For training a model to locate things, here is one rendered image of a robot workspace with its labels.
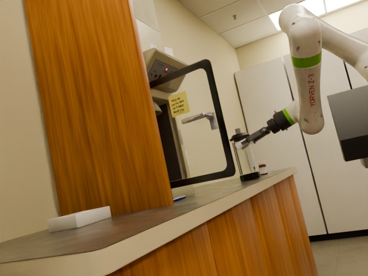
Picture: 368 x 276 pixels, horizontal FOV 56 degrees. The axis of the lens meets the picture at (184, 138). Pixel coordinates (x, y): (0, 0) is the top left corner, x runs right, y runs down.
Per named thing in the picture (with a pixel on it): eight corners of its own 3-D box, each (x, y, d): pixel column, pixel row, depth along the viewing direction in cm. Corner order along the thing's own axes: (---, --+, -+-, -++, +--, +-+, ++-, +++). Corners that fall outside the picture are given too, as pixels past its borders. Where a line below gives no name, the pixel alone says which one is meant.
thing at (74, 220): (48, 233, 106) (46, 220, 106) (85, 222, 120) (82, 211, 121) (77, 228, 101) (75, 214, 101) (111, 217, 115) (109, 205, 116)
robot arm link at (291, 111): (314, 103, 172) (304, 88, 167) (323, 116, 162) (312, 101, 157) (289, 118, 177) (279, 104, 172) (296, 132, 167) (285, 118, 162)
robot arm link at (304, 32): (314, 7, 133) (282, 16, 135) (325, 17, 123) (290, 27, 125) (316, 50, 143) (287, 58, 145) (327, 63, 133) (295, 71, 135)
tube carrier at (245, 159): (237, 180, 174) (226, 139, 177) (243, 178, 184) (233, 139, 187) (257, 175, 170) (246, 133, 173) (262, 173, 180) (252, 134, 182)
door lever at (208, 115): (189, 126, 119) (188, 119, 119) (213, 118, 114) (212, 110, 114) (181, 125, 114) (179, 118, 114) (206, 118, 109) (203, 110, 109)
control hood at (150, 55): (133, 81, 131) (128, 57, 132) (173, 93, 160) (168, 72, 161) (159, 72, 126) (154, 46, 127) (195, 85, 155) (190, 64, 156)
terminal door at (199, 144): (161, 190, 126) (140, 86, 131) (236, 175, 110) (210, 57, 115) (160, 190, 126) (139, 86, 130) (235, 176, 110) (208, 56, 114)
